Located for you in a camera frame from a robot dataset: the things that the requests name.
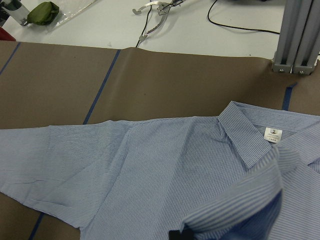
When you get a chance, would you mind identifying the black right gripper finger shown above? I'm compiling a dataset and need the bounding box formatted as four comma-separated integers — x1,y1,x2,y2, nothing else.
168,225,194,240

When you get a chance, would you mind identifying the light blue striped shirt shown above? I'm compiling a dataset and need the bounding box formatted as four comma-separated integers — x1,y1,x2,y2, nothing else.
0,102,320,240

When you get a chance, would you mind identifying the metal tongs tool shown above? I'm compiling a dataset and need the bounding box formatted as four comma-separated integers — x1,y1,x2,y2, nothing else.
132,0,186,43

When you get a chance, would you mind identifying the green cloth pouch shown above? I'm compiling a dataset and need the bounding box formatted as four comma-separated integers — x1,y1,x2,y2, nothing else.
27,1,60,26

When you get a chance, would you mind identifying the grey aluminium frame post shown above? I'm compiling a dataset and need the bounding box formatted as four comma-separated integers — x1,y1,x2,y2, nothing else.
272,0,320,75

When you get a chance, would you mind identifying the black cable on table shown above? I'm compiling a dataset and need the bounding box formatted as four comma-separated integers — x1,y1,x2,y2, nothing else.
206,0,283,33

